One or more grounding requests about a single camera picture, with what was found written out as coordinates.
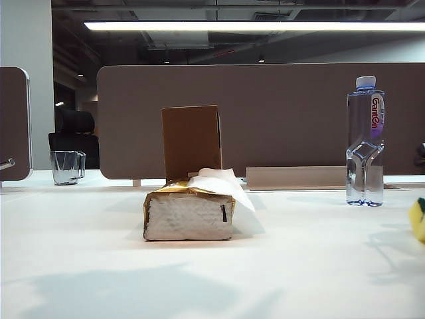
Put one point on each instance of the yellow sponge with green pad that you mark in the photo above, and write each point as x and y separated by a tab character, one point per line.
419	219

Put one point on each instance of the clear plastic water bottle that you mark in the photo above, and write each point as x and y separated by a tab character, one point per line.
363	116

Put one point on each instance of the brown cardboard box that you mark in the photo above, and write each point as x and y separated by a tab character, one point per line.
191	139

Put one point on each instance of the white tissue sheet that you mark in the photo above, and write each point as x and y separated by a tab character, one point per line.
234	189

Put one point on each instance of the gold wrapped tissue pack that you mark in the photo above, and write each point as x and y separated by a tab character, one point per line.
187	219

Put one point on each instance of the wide brown desk divider panel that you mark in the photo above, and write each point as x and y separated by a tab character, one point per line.
282	116

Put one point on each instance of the long ceiling light strip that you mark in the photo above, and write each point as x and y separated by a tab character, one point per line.
252	26

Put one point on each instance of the black office chair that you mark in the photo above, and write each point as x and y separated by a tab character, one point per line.
76	123

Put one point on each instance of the clear glass mug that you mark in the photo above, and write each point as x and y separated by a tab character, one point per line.
66	166

